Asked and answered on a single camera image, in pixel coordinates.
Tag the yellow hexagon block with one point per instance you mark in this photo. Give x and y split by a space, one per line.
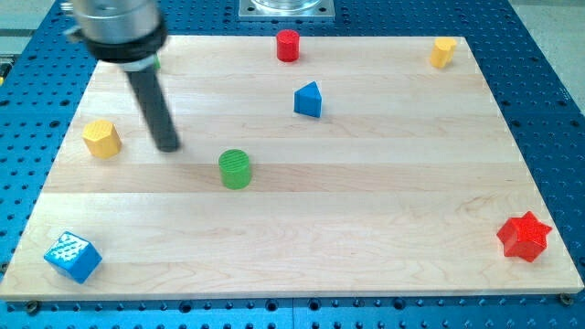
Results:
102 139

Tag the light wooden board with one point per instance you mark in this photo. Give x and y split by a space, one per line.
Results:
399 188

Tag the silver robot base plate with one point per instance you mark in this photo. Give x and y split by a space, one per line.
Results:
257 9

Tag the red cylinder block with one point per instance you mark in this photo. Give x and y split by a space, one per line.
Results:
288 45

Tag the green cylinder block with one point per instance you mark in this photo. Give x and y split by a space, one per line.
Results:
234 167

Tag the red star block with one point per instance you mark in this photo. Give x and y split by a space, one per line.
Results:
524 237

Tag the blue cube block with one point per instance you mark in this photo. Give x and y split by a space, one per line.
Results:
73 257

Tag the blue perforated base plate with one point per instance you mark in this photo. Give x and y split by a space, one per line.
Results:
47 82

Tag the green block behind arm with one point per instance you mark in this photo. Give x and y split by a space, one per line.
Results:
157 64

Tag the blue triangular prism block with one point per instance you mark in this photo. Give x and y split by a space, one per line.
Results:
308 100

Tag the yellow heart block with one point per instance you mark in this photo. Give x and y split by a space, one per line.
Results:
442 51

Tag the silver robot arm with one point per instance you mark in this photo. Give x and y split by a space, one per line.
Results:
128 33

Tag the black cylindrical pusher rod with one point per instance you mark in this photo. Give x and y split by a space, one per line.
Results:
149 95

